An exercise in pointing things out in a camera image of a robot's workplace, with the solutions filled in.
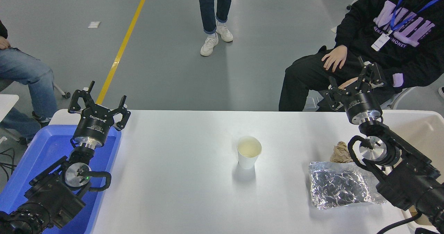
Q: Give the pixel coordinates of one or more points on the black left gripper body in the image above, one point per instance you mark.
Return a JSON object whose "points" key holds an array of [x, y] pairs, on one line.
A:
{"points": [[94, 125]]}

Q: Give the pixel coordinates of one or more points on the white office chair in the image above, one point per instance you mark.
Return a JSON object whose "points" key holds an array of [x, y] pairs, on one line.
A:
{"points": [[402, 97]]}

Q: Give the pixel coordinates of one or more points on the person's left hand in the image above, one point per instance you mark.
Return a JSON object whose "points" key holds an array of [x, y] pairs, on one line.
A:
{"points": [[347, 84]]}

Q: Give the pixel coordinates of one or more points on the chair leg with caster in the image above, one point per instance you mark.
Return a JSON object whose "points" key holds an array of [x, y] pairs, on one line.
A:
{"points": [[66, 95]]}

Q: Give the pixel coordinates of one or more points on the person's hand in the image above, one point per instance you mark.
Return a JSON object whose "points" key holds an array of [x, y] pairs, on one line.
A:
{"points": [[3, 43]]}

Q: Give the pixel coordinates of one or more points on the white paper cup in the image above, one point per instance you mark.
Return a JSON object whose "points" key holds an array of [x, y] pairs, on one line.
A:
{"points": [[248, 157]]}

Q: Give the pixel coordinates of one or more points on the large pale plastic bin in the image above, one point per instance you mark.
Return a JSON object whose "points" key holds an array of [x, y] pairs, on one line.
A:
{"points": [[423, 130]]}

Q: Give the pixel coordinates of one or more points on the crumpled tan paper ball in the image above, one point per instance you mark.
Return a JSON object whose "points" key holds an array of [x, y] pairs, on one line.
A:
{"points": [[341, 152]]}

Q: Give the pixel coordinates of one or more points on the standing person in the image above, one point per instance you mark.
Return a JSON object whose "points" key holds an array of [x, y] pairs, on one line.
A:
{"points": [[208, 5]]}

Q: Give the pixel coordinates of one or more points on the white side table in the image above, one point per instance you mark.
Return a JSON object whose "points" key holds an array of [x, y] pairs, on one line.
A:
{"points": [[7, 103]]}

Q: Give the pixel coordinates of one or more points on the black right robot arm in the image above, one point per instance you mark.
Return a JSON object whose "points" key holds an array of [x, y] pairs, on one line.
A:
{"points": [[409, 178]]}

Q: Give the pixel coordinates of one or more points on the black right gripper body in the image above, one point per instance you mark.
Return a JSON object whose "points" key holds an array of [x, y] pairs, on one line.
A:
{"points": [[360, 105]]}

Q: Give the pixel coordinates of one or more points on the person's right hand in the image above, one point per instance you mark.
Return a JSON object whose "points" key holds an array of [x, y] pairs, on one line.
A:
{"points": [[334, 57]]}

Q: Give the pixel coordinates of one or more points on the white id badge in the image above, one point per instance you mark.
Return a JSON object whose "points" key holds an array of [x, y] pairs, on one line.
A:
{"points": [[380, 42]]}

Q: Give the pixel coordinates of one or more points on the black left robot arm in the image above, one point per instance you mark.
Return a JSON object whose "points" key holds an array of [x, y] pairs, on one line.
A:
{"points": [[52, 195]]}

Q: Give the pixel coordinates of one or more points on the blue plastic tray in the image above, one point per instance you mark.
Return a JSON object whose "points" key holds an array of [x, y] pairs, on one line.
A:
{"points": [[45, 150]]}

